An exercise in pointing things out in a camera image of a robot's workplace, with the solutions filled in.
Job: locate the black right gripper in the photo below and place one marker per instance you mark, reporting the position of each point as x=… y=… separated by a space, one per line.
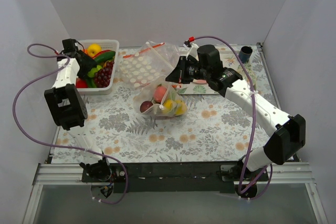
x=182 y=69

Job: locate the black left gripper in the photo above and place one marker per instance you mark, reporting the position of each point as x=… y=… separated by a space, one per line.
x=87 y=61

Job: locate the pink peach toy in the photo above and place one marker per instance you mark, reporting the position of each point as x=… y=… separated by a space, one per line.
x=159 y=94

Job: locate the red chili pepper toy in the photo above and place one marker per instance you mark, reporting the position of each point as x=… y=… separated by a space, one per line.
x=101 y=52

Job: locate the dotted zip top bag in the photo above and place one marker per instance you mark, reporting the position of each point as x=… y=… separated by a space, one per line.
x=146 y=94

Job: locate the dotted zip bag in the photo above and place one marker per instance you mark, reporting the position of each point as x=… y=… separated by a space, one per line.
x=146 y=94
x=151 y=61

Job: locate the green lime toy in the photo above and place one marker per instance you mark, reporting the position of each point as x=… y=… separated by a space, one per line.
x=94 y=72

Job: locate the yellow lemon toy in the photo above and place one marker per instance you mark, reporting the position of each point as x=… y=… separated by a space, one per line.
x=174 y=108

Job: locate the dark purple plum toy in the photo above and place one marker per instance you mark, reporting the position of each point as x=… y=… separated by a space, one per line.
x=145 y=106

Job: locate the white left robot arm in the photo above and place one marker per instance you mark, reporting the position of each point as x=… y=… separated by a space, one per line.
x=69 y=110

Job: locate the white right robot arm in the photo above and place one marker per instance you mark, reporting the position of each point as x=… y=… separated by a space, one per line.
x=287 y=133

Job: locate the pink beige round plate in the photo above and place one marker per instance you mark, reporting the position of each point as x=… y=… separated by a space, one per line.
x=199 y=81

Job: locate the red apple toy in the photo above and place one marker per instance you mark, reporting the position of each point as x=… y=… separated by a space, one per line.
x=81 y=84

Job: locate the green cucumber toy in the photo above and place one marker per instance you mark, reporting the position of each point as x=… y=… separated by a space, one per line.
x=105 y=57

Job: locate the white plastic fruit basket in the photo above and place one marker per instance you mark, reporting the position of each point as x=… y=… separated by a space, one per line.
x=105 y=44

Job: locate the purple grape bunch toy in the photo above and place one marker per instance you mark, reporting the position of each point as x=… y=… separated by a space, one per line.
x=102 y=76

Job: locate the floral tablecloth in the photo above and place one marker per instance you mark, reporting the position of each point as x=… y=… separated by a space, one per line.
x=212 y=129

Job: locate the dark blue cup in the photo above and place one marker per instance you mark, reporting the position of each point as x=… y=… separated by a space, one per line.
x=245 y=53

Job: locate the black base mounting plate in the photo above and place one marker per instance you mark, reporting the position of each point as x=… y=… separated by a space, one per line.
x=163 y=177

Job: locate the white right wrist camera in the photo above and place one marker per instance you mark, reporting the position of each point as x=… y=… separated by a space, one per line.
x=191 y=47

